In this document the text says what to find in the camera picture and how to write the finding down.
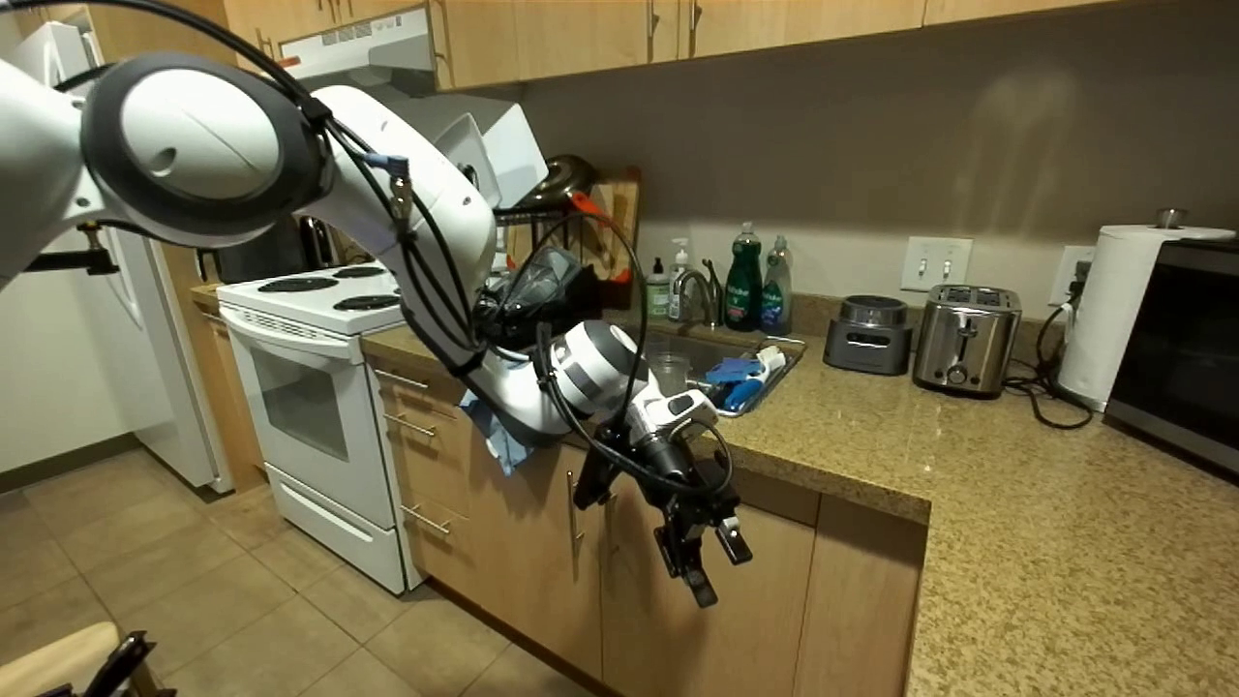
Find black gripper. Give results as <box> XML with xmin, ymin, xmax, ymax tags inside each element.
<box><xmin>572</xmin><ymin>429</ymin><xmax>755</xmax><ymax>610</ymax></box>

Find wooden drawer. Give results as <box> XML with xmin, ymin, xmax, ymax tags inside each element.
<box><xmin>734</xmin><ymin>448</ymin><xmax>929</xmax><ymax>566</ymax></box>

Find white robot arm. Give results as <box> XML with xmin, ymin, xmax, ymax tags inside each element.
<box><xmin>0</xmin><ymin>53</ymin><xmax>752</xmax><ymax>603</ymax></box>

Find blue sponge cloth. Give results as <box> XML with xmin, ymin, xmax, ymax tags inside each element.
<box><xmin>706</xmin><ymin>344</ymin><xmax>787</xmax><ymax>413</ymax></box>

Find lower cabinet door under sink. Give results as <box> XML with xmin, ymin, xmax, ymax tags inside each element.
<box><xmin>463</xmin><ymin>447</ymin><xmax>605</xmax><ymax>678</ymax></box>

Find blue dish towel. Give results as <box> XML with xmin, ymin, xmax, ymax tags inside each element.
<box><xmin>462</xmin><ymin>391</ymin><xmax>548</xmax><ymax>475</ymax></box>

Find clear blue soap bottle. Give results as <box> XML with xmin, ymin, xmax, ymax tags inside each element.
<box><xmin>758</xmin><ymin>237</ymin><xmax>788</xmax><ymax>332</ymax></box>

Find green dish soap bottle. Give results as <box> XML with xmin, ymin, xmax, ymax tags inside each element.
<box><xmin>724</xmin><ymin>221</ymin><xmax>764</xmax><ymax>328</ymax></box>

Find kitchen sink faucet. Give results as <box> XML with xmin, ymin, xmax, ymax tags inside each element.
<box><xmin>665</xmin><ymin>253</ymin><xmax>719</xmax><ymax>332</ymax></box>

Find silver toaster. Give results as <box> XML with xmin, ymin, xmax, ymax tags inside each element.
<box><xmin>912</xmin><ymin>283</ymin><xmax>1022</xmax><ymax>398</ymax></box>

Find white oven stove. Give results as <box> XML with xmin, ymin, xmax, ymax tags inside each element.
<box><xmin>217</xmin><ymin>262</ymin><xmax>409</xmax><ymax>593</ymax></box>

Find white paper towel roll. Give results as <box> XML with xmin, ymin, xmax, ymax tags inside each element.
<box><xmin>1058</xmin><ymin>226</ymin><xmax>1231</xmax><ymax>406</ymax></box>

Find black microwave oven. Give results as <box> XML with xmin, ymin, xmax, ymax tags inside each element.
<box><xmin>1103</xmin><ymin>242</ymin><xmax>1239</xmax><ymax>482</ymax></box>

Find upper wooden cabinets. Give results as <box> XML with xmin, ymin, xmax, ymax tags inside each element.
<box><xmin>217</xmin><ymin>0</ymin><xmax>1115</xmax><ymax>92</ymax></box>

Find range hood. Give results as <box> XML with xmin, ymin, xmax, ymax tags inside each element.
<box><xmin>277</xmin><ymin>9</ymin><xmax>434</xmax><ymax>92</ymax></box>

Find white refrigerator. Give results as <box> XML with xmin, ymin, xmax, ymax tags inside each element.
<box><xmin>0</xmin><ymin>21</ymin><xmax>237</xmax><ymax>493</ymax></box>

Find white wall outlet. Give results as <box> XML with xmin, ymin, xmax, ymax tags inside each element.
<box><xmin>897</xmin><ymin>237</ymin><xmax>970</xmax><ymax>292</ymax></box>

